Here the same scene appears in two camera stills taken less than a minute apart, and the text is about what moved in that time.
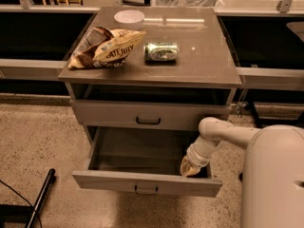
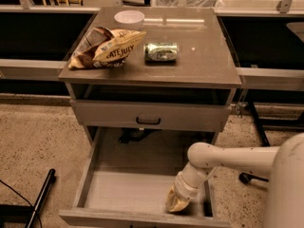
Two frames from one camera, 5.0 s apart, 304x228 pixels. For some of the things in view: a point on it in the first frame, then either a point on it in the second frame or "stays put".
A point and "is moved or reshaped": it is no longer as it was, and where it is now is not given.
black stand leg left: [42, 198] stays put
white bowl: [130, 20] stays put
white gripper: [197, 161] to [184, 190]
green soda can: [161, 51] stays put
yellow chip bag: [103, 47] stays put
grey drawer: [145, 160] is moved or reshaped
